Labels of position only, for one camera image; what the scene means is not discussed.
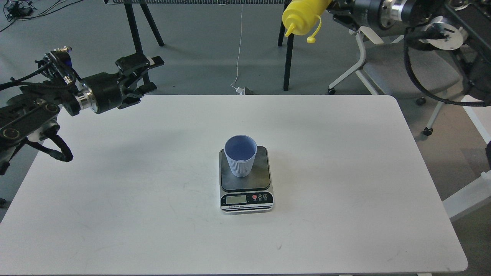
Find white hanging cable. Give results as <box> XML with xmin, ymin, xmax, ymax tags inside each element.
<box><xmin>230</xmin><ymin>4</ymin><xmax>246</xmax><ymax>95</ymax></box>

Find black cables on floor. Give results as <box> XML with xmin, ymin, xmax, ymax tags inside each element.
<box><xmin>0</xmin><ymin>0</ymin><xmax>85</xmax><ymax>34</ymax></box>

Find grey office chair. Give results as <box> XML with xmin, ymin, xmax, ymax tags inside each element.
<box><xmin>328</xmin><ymin>27</ymin><xmax>461</xmax><ymax>135</ymax></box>

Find black trestle table frame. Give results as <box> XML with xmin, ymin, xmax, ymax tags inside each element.
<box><xmin>124</xmin><ymin>1</ymin><xmax>301</xmax><ymax>95</ymax></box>

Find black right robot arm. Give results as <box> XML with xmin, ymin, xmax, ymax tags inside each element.
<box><xmin>326</xmin><ymin>0</ymin><xmax>490</xmax><ymax>107</ymax></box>

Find blue ribbed plastic cup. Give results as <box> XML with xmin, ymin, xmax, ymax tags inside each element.
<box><xmin>223</xmin><ymin>135</ymin><xmax>258</xmax><ymax>177</ymax></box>

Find digital kitchen scale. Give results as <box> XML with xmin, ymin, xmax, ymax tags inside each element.
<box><xmin>219</xmin><ymin>146</ymin><xmax>275</xmax><ymax>214</ymax></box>

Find yellow squeeze bottle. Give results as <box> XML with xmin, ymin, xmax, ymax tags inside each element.
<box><xmin>281</xmin><ymin>0</ymin><xmax>332</xmax><ymax>44</ymax></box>

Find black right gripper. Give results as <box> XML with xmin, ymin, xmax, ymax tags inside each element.
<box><xmin>326</xmin><ymin>0</ymin><xmax>388</xmax><ymax>30</ymax></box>

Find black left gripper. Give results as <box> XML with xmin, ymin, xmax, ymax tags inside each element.
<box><xmin>75</xmin><ymin>53</ymin><xmax>165</xmax><ymax>114</ymax></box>

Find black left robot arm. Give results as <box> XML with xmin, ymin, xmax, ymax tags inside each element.
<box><xmin>0</xmin><ymin>46</ymin><xmax>165</xmax><ymax>175</ymax></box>

